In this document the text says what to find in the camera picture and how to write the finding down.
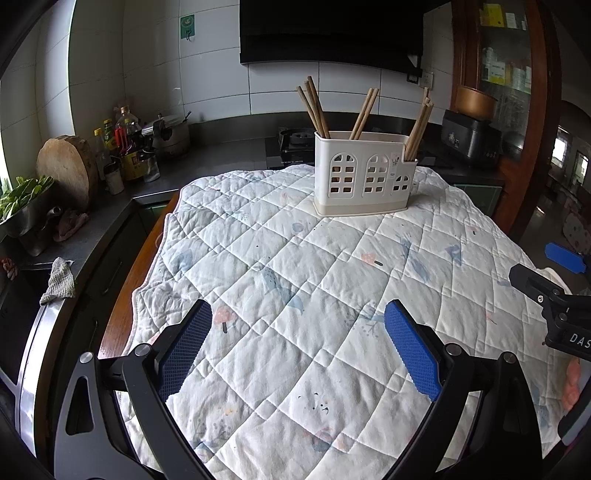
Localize black rice cooker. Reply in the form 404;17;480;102
441;109;503;169

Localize black range hood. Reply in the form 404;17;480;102
239;0;424;73

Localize white plastic utensil holder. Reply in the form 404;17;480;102
314;130;420;217

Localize yellow cap bottle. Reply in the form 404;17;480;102
92;128;108;181

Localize wooden glass door cabinet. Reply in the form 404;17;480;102
450;0;561;241

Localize pink rag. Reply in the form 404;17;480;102
53;208;90;243

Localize copper pot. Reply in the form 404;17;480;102
455;85;499;121

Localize steel bowl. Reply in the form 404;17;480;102
0;182;56;238

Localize round wooden cutting board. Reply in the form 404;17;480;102
36;135;98;213

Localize grey dish cloth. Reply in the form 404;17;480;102
39;257;76;306

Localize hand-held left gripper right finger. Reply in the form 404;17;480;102
383;299;543;480

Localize small white jar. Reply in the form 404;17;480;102
105;164;125;195

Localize green and white box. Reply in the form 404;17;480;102
482;46;506;85

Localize white printed panel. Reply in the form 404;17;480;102
561;210;591;254

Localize black gas stove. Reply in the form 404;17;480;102
265;126;455;171

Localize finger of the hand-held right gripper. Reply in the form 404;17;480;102
544;242;591;276
509;264;579;329

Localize leafy green vegetables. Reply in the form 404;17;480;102
0;174;55;220

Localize green cabinet door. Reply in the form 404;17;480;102
455;184;503;217

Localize kitchen sink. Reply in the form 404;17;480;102
0;263;56;384

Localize person's right hand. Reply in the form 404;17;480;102
561;359;585;411

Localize white quilted blanket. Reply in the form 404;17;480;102
128;164;573;480

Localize steel cooking pot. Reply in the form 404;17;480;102
143;113;192;160

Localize dark kitchen counter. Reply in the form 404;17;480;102
0;117;506;278

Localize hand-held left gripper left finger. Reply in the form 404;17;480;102
53;299;218;480

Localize large oil bottle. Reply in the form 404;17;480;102
115;107;145;181

